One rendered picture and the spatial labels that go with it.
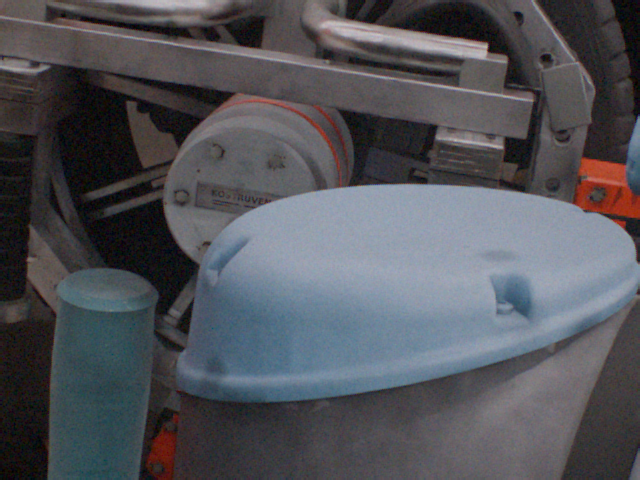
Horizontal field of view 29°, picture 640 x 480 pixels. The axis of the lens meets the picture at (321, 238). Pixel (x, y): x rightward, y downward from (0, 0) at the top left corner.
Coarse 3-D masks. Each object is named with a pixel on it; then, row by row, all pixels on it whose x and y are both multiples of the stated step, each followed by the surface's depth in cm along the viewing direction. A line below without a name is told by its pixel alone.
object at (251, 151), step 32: (224, 128) 96; (256, 128) 96; (288, 128) 99; (320, 128) 103; (192, 160) 97; (224, 160) 96; (256, 160) 96; (288, 160) 96; (320, 160) 100; (352, 160) 112; (192, 192) 97; (224, 192) 97; (256, 192) 97; (288, 192) 96; (192, 224) 98; (224, 224) 98; (192, 256) 99
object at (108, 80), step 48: (96, 96) 133; (144, 96) 122; (192, 96) 122; (96, 144) 133; (384, 144) 121; (528, 144) 132; (96, 192) 126; (144, 192) 125; (96, 240) 126; (144, 240) 137; (192, 288) 127
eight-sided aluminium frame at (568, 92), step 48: (0, 0) 110; (528, 0) 103; (528, 48) 105; (576, 96) 105; (48, 144) 119; (576, 144) 106; (48, 192) 121; (528, 192) 108; (48, 240) 117; (48, 288) 118
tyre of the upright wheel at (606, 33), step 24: (552, 0) 111; (576, 0) 111; (600, 0) 111; (576, 24) 111; (600, 24) 111; (576, 48) 112; (600, 48) 112; (624, 48) 113; (600, 72) 112; (624, 72) 113; (600, 96) 113; (624, 96) 113; (600, 120) 114; (624, 120) 114; (600, 144) 114; (624, 144) 115
